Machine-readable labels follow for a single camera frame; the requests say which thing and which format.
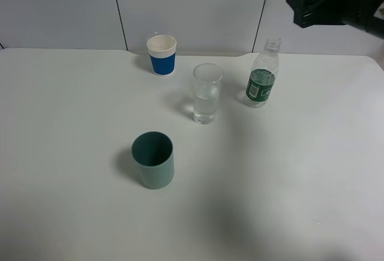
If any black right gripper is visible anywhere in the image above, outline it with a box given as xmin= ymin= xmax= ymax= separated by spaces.
xmin=286 ymin=0 xmax=383 ymax=38

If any clear bottle with green label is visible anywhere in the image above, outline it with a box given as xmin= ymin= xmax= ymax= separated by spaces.
xmin=244 ymin=38 xmax=281 ymax=108

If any blue and white paper cup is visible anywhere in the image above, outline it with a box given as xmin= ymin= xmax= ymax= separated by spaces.
xmin=146 ymin=34 xmax=177 ymax=76

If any teal green plastic cup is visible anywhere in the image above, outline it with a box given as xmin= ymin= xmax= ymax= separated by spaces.
xmin=131 ymin=131 xmax=175 ymax=190

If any tall clear drinking glass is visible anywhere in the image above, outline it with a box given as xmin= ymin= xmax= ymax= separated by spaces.
xmin=193 ymin=63 xmax=223 ymax=124

